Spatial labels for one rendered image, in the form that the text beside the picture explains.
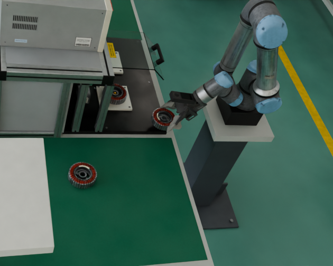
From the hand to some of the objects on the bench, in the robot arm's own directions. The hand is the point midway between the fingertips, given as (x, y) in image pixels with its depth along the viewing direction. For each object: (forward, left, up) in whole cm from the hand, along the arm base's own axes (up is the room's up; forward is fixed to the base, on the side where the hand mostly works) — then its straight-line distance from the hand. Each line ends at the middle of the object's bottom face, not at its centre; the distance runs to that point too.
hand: (162, 119), depth 229 cm
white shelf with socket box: (+78, +58, -7) cm, 98 cm away
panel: (+43, -31, -6) cm, 53 cm away
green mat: (+42, +33, -8) cm, 54 cm away
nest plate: (+18, -18, -6) cm, 26 cm away
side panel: (+58, +1, -8) cm, 59 cm away
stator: (+39, +24, -7) cm, 46 cm away
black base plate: (+19, -30, -8) cm, 37 cm away
